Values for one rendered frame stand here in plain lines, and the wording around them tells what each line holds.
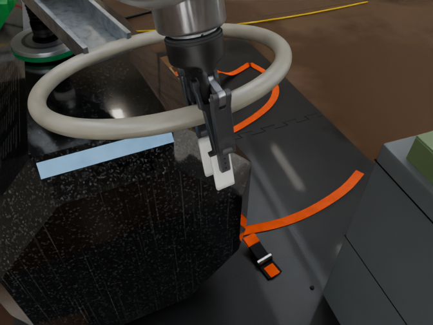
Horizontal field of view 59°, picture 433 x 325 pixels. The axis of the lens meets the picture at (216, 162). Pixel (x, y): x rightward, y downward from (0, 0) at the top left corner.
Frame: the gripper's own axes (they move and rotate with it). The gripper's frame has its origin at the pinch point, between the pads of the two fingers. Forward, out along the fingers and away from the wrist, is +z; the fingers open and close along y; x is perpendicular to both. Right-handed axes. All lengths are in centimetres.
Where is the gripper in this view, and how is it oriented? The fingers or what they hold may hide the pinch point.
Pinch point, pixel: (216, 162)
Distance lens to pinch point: 59.1
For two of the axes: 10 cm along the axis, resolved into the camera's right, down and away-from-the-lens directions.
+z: 1.5, 8.2, 5.5
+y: -4.2, -4.5, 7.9
